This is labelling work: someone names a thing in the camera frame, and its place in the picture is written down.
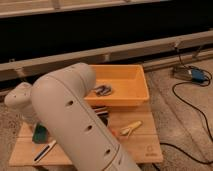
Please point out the green sponge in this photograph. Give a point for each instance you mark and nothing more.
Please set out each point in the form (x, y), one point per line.
(40, 134)

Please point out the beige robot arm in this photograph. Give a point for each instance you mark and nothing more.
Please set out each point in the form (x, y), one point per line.
(57, 99)

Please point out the grey metal object in bin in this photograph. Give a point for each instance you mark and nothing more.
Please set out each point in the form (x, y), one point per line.
(103, 90)

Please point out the orange plastic bin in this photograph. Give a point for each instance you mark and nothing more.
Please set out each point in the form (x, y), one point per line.
(129, 86)

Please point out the striped black white block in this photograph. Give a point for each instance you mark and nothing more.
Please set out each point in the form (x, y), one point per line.
(102, 112)

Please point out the yellow banana peel toy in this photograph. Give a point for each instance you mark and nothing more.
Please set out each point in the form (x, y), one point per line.
(126, 131)

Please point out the blue grey power box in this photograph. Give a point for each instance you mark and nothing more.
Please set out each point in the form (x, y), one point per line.
(188, 74)

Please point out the white dish brush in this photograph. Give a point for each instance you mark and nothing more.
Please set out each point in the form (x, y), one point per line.
(44, 151)

